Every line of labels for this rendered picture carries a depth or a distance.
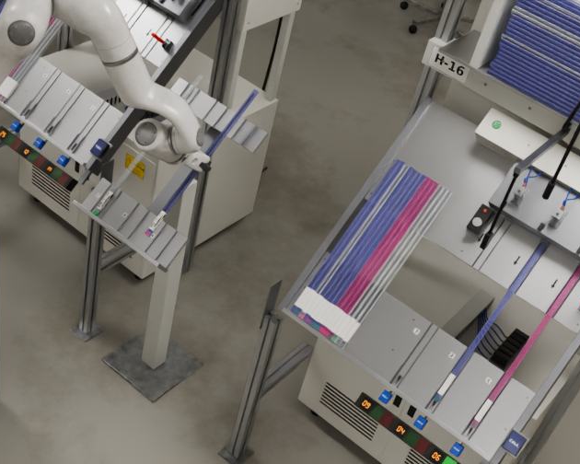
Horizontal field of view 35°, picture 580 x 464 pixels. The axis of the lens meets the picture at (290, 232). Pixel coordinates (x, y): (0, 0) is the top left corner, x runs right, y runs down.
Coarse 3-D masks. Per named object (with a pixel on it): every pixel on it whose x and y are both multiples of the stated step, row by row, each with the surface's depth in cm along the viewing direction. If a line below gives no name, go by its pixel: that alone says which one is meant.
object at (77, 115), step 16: (48, 64) 292; (32, 80) 292; (48, 80) 290; (64, 80) 289; (16, 96) 292; (32, 96) 291; (48, 96) 289; (64, 96) 287; (80, 96) 286; (96, 96) 284; (32, 112) 289; (48, 112) 287; (64, 112) 286; (80, 112) 284; (96, 112) 282; (112, 112) 281; (48, 128) 286; (64, 128) 284; (80, 128) 282; (96, 128) 281; (64, 144) 282; (80, 144) 281
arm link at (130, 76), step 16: (112, 64) 210; (128, 64) 211; (144, 64) 216; (112, 80) 215; (128, 80) 213; (144, 80) 216; (128, 96) 216; (144, 96) 217; (160, 96) 219; (176, 96) 221; (160, 112) 218; (176, 112) 219; (192, 112) 224; (176, 128) 221; (192, 128) 223; (176, 144) 225; (192, 144) 224
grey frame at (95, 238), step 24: (240, 0) 284; (216, 48) 294; (216, 72) 300; (216, 96) 304; (192, 216) 337; (96, 240) 293; (192, 240) 347; (96, 264) 301; (96, 288) 309; (96, 312) 318
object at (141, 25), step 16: (128, 0) 291; (208, 0) 283; (128, 16) 289; (144, 16) 288; (160, 16) 286; (144, 32) 286; (160, 32) 284; (176, 32) 283; (144, 48) 284; (160, 48) 283
